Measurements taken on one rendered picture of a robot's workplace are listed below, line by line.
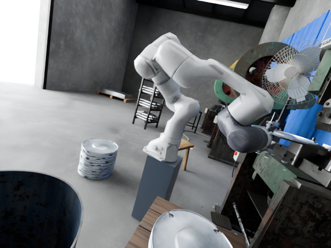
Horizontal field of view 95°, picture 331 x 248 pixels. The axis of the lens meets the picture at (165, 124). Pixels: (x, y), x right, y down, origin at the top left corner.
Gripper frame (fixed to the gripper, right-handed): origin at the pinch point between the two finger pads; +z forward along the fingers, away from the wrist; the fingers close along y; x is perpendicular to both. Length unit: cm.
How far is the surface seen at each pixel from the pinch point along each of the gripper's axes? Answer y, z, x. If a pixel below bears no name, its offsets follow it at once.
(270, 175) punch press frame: -22.6, 12.2, -4.2
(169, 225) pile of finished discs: -37, -47, 8
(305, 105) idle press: 26, 167, 15
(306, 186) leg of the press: -13.1, -6.8, -17.8
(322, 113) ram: 15.6, 25.8, -10.2
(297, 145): -3.2, 17.9, -7.9
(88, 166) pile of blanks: -65, -51, 93
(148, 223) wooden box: -40, -51, 14
